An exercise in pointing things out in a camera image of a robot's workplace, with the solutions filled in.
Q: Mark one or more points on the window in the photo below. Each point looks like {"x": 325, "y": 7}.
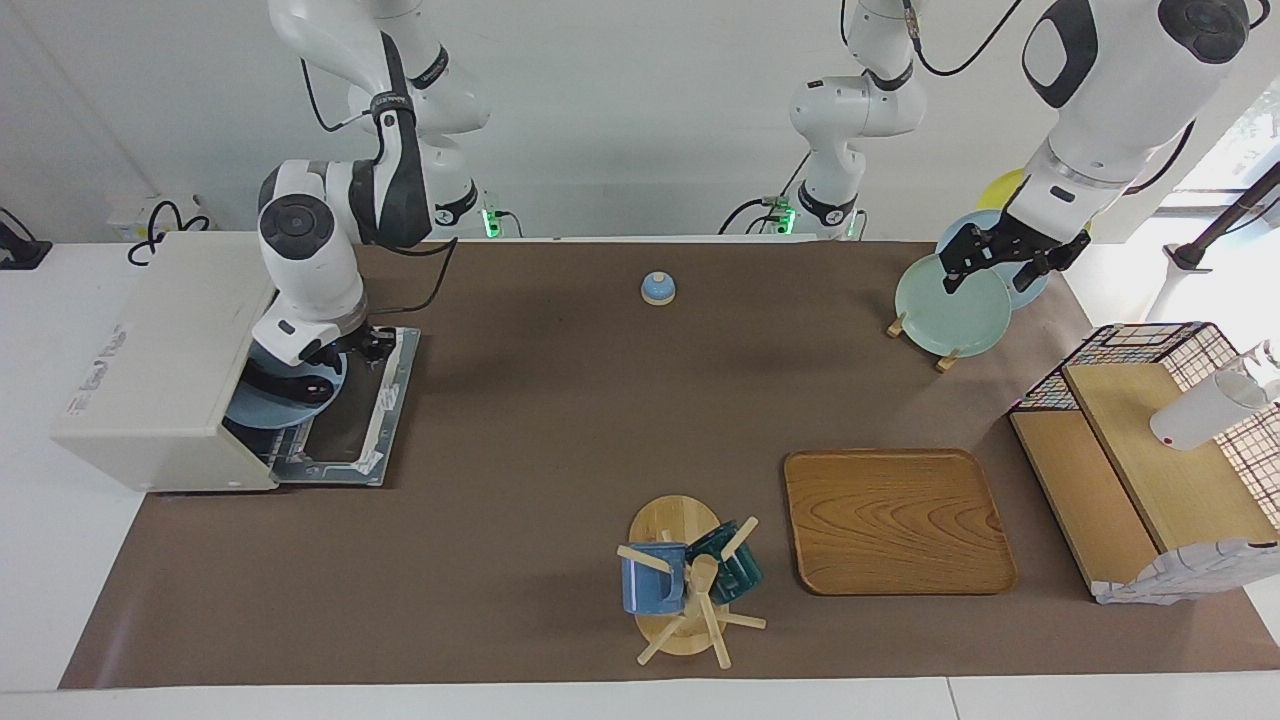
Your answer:
{"x": 1250, "y": 130}

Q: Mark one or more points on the blue mug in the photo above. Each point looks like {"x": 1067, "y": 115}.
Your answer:
{"x": 650, "y": 585}

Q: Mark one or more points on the wooden mug tree stand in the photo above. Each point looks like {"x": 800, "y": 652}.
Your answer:
{"x": 670, "y": 520}

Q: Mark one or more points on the wooden plate rack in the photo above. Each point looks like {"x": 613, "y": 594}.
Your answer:
{"x": 948, "y": 362}

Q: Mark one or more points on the light blue racked plate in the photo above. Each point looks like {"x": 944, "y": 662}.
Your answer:
{"x": 955, "y": 235}

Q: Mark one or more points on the white cylindrical tube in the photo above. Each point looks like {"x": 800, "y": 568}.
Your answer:
{"x": 1200, "y": 415}

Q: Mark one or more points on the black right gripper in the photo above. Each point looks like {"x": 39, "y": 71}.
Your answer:
{"x": 372, "y": 347}

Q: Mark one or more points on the wooden serving tray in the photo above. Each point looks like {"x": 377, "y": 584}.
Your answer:
{"x": 900, "y": 520}

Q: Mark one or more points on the pale green plate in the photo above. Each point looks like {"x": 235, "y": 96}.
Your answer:
{"x": 950, "y": 315}

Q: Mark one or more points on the glass oven door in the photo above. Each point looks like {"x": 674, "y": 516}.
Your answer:
{"x": 390, "y": 400}

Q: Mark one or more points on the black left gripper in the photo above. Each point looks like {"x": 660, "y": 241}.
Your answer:
{"x": 1020, "y": 240}

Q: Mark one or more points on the black desk clamp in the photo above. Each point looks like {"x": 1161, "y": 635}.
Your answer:
{"x": 20, "y": 250}

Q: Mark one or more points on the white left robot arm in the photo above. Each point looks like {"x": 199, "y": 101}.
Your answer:
{"x": 1120, "y": 100}

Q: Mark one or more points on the black stand pole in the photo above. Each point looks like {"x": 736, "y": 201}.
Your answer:
{"x": 1225, "y": 215}

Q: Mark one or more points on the light blue serving plate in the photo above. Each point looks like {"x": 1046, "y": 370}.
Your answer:
{"x": 260, "y": 412}

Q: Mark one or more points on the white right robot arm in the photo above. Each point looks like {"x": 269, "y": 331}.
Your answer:
{"x": 310, "y": 240}

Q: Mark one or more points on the dark green mug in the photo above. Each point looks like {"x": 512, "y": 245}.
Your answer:
{"x": 735, "y": 570}

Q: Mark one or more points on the yellow plate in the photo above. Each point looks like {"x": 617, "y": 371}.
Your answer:
{"x": 1000, "y": 190}

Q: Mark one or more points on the cream toaster oven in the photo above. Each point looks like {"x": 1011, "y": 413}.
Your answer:
{"x": 160, "y": 360}

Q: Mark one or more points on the dark purple eggplant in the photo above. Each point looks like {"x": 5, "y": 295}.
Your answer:
{"x": 285, "y": 385}

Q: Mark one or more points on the white power strip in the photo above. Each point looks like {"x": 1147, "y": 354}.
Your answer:
{"x": 135, "y": 215}

